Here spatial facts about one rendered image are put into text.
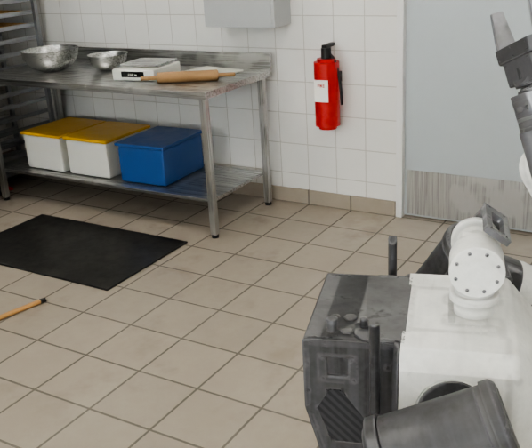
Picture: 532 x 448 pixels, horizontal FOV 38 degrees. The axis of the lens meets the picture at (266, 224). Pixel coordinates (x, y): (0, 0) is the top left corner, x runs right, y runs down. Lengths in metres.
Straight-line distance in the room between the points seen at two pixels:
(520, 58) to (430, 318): 0.45
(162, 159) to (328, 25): 1.28
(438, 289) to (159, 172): 3.82
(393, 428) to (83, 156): 4.49
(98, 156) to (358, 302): 4.15
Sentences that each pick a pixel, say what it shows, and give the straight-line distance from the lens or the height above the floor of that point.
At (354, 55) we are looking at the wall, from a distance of 4.64.
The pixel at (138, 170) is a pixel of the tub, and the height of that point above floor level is 0.32.
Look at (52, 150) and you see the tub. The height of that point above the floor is 0.38.
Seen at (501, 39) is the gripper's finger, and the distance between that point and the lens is 1.33.
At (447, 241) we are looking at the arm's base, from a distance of 1.20.
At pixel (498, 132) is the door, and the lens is 4.47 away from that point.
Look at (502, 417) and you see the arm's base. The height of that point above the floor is 1.23.
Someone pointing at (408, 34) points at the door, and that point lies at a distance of 4.53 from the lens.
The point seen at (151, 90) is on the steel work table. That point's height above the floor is 0.87.
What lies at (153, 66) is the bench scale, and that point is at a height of 0.96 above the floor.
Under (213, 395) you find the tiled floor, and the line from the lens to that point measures 3.10.
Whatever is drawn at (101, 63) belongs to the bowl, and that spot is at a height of 0.94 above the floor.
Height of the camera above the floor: 1.70
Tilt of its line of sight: 21 degrees down
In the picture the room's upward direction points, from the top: 3 degrees counter-clockwise
